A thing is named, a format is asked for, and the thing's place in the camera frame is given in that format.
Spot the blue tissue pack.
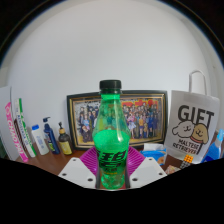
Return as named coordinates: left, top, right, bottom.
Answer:
left=139, top=143, right=168, bottom=167

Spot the pink long box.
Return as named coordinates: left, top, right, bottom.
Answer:
left=4, top=101, right=30, bottom=163

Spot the green and white long box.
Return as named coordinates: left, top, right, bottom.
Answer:
left=13, top=97, right=37, bottom=159

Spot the white paper gift bag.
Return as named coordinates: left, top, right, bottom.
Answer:
left=164, top=69, right=221, bottom=164

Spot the amber pump bottle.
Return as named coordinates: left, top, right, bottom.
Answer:
left=57, top=121, right=74, bottom=156

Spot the white tube with blue cap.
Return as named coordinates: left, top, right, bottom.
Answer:
left=31, top=124, right=50, bottom=157

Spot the blue detergent bottle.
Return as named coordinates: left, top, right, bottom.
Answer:
left=201, top=128, right=224, bottom=164

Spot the green plastic drink bottle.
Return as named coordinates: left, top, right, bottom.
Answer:
left=92, top=79, right=132, bottom=190

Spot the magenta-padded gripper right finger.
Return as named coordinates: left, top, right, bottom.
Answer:
left=126, top=145, right=168, bottom=190

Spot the dark blue pump bottle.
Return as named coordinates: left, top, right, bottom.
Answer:
left=42, top=116, right=61, bottom=155

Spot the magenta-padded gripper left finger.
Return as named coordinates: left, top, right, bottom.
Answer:
left=57, top=146, right=99, bottom=190

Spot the framed group photo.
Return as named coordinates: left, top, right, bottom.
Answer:
left=66, top=89, right=169, bottom=151

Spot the patterned snack packet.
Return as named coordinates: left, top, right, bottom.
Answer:
left=164, top=164, right=182, bottom=176

